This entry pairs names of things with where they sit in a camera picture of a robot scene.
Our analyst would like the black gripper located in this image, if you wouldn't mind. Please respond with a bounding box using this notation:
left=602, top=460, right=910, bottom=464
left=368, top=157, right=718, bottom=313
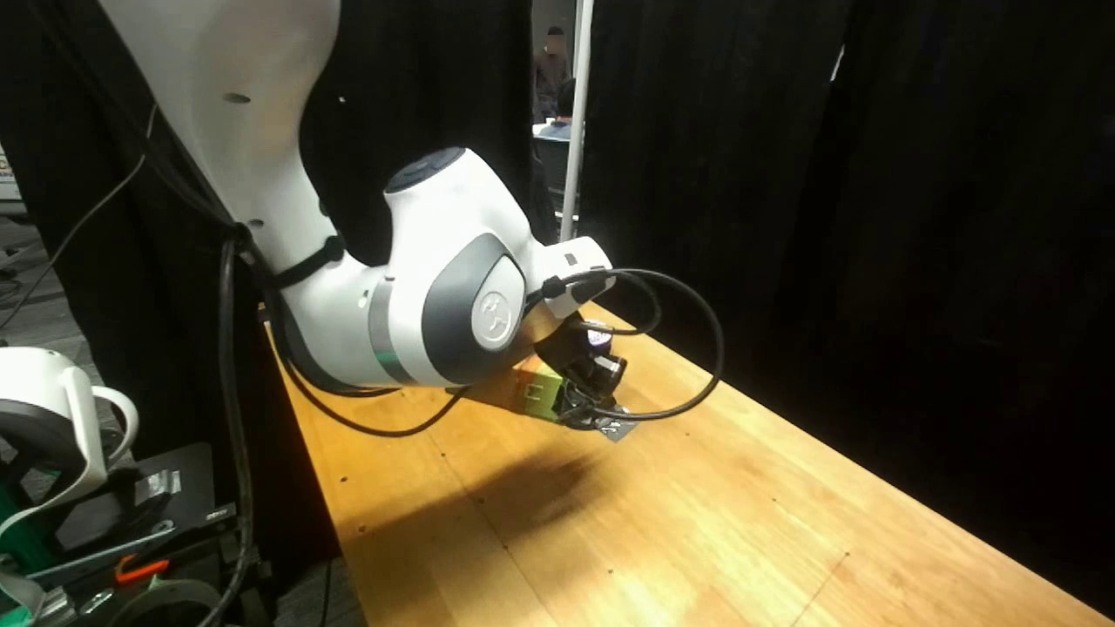
left=517, top=301, right=611, bottom=422

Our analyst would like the white vertical pole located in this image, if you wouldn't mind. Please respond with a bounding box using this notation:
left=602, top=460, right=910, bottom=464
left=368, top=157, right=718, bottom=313
left=557, top=0, right=600, bottom=242

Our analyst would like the person in dark clothes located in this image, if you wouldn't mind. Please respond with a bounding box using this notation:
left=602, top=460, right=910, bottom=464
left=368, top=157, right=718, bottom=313
left=531, top=23, right=575, bottom=126

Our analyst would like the black curtain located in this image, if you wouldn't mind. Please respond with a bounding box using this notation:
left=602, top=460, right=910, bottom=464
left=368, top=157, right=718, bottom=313
left=0, top=0, right=1115, bottom=619

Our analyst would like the black orange clamp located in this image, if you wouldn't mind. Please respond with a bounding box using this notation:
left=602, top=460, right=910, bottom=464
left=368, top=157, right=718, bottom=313
left=110, top=549, right=178, bottom=587

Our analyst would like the black equipment platform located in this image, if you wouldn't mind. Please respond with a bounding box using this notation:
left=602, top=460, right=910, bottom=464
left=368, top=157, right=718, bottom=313
left=0, top=437, right=284, bottom=627

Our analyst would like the white rounded device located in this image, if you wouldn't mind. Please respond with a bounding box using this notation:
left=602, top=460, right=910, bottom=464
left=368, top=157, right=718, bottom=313
left=0, top=343, right=145, bottom=535

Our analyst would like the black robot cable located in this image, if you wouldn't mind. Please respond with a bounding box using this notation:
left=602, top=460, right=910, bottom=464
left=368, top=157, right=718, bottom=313
left=522, top=265, right=728, bottom=424

